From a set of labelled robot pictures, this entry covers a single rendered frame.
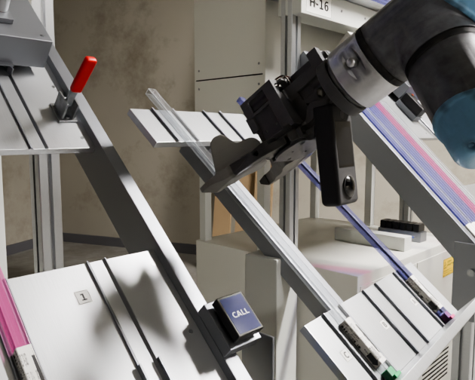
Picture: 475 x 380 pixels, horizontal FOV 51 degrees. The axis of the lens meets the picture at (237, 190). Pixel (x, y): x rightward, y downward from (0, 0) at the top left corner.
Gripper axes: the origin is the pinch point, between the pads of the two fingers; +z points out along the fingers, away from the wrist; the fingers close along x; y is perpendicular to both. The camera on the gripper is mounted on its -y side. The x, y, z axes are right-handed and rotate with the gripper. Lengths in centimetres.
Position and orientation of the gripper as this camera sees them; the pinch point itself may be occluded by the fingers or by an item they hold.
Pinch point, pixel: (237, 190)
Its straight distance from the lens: 66.1
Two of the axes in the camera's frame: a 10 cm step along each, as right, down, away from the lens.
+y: -4.4, -8.6, 2.5
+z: -6.5, 5.0, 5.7
